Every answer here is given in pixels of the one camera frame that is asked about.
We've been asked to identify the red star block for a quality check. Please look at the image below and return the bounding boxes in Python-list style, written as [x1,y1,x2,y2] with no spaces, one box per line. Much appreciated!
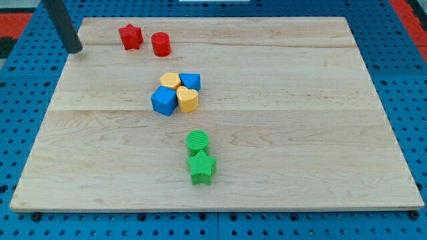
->
[118,23,143,50]

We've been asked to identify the yellow heart block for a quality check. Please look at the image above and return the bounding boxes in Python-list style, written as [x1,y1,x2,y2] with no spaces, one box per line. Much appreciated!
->
[176,86,199,113]

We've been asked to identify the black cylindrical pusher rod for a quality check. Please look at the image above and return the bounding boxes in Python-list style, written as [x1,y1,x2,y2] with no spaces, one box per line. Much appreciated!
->
[42,0,83,54]

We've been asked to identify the green cylinder block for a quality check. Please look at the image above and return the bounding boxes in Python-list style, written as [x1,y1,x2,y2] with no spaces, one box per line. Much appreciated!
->
[185,130,209,157]

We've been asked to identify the yellow pentagon block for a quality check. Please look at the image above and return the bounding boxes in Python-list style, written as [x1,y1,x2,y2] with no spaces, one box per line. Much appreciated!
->
[159,72,181,91]

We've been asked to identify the green star block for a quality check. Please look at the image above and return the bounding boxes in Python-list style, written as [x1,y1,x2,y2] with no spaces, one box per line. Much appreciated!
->
[186,150,216,185]

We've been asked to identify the red cylinder block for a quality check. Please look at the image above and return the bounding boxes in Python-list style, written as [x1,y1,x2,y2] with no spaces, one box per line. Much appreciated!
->
[151,32,171,57]

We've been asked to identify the wooden board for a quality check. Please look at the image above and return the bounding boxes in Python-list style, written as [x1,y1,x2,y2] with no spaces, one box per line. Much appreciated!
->
[10,17,424,213]

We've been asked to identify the blue triangle block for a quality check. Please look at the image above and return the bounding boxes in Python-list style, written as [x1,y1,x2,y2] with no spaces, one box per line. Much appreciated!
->
[179,73,201,91]

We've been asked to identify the blue cube block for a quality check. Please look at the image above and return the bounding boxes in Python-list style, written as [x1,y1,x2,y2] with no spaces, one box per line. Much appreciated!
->
[151,86,177,117]

